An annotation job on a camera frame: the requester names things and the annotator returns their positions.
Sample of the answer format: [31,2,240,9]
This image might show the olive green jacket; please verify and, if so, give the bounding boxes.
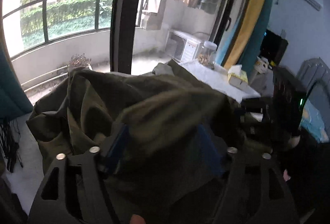
[25,59,274,224]

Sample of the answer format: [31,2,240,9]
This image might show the person left hand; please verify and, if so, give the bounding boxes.
[129,214,146,224]

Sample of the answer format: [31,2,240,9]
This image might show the white mug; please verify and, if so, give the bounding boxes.
[254,57,269,74]

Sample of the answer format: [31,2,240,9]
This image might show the yellow tissue box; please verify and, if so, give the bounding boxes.
[228,64,249,91]

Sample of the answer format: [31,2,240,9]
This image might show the white bed cover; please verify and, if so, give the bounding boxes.
[179,59,260,103]

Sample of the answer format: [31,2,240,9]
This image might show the black monitor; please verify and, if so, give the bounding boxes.
[259,29,289,66]

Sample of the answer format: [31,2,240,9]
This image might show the yellow teal right curtain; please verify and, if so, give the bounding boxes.
[215,0,272,74]

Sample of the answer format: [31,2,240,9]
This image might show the clear plastic jar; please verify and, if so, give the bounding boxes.
[197,41,217,66]

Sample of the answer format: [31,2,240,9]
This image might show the teal left curtain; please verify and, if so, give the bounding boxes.
[0,43,33,120]

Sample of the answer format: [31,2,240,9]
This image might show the dried potted plant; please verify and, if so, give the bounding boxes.
[68,54,92,71]

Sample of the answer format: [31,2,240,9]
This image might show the balcony railing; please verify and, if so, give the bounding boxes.
[2,0,157,44]

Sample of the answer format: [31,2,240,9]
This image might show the black window frame post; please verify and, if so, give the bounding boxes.
[110,0,139,74]

